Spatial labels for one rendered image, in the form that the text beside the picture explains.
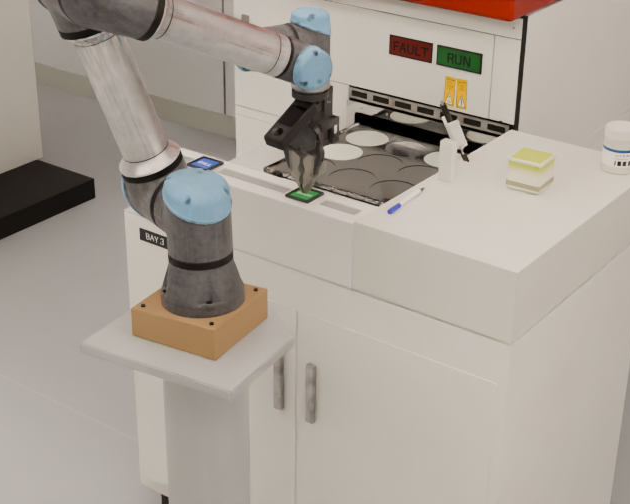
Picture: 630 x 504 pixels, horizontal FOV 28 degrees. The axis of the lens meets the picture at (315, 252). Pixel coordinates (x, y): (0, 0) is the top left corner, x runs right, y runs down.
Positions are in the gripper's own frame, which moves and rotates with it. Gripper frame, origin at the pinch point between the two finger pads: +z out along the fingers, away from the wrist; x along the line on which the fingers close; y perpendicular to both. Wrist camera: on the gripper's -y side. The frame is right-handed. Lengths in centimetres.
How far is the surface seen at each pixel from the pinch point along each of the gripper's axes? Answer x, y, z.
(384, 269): -22.4, -4.1, 9.3
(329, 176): 10.4, 23.7, 8.0
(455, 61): 0, 58, -11
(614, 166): -45, 48, 0
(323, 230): -8.1, -4.0, 5.3
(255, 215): 8.8, -4.1, 6.9
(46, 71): 306, 206, 91
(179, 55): 221, 207, 67
